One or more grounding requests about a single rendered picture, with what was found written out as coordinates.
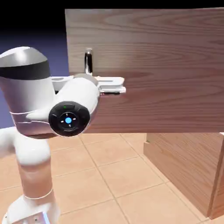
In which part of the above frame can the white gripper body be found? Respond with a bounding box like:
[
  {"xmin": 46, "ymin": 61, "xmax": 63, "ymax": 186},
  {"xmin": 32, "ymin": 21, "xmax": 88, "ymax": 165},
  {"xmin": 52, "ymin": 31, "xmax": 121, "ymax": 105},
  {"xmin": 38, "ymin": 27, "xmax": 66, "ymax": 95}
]
[{"xmin": 51, "ymin": 75, "xmax": 127, "ymax": 95}]

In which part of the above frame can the curved silver door handle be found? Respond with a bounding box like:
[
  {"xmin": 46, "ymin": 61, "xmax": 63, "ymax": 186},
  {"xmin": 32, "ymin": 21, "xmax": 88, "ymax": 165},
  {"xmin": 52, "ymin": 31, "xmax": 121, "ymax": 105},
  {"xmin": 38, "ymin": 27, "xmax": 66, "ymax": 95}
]
[{"xmin": 84, "ymin": 49, "xmax": 94, "ymax": 75}]

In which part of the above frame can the wooden cabinet door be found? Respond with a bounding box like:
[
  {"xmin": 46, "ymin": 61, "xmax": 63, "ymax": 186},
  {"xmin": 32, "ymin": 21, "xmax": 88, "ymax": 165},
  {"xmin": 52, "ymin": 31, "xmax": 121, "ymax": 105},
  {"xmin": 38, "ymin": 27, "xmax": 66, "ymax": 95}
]
[
  {"xmin": 64, "ymin": 8, "xmax": 224, "ymax": 134},
  {"xmin": 207, "ymin": 133, "xmax": 224, "ymax": 221}
]

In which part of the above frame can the wooden cabinet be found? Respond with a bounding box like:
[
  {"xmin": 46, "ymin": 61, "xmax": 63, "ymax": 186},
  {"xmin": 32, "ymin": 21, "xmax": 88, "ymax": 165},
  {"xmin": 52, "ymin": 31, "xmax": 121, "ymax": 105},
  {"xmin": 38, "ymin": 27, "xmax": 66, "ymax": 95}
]
[{"xmin": 64, "ymin": 8, "xmax": 224, "ymax": 221}]

